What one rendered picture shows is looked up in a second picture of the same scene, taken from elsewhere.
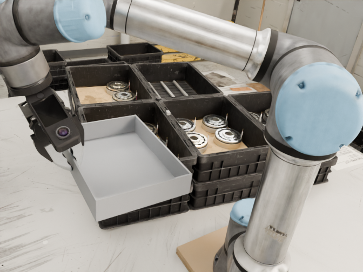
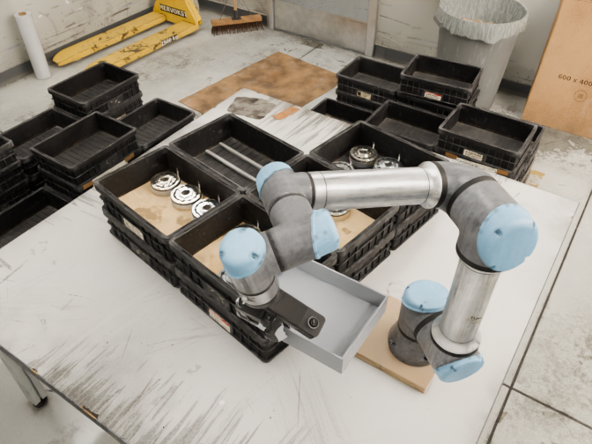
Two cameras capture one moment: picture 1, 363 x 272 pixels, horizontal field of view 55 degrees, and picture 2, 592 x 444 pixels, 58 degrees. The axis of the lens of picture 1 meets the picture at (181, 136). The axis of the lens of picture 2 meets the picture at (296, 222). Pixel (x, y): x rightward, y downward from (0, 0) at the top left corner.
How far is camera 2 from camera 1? 0.67 m
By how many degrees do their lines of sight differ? 21
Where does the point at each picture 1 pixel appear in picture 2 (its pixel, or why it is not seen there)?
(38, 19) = (299, 256)
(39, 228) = (203, 391)
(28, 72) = (274, 288)
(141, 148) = (312, 281)
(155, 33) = (350, 205)
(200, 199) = not seen: hidden behind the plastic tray
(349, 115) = (530, 239)
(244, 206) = (416, 293)
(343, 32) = not seen: outside the picture
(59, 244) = (237, 397)
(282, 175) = (480, 283)
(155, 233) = not seen: hidden behind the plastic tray
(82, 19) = (336, 244)
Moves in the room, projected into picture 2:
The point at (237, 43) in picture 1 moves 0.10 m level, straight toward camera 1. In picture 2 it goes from (417, 189) to (440, 224)
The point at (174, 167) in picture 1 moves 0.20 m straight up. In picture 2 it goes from (362, 292) to (371, 227)
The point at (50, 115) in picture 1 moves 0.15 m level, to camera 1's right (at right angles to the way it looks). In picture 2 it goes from (294, 312) to (367, 289)
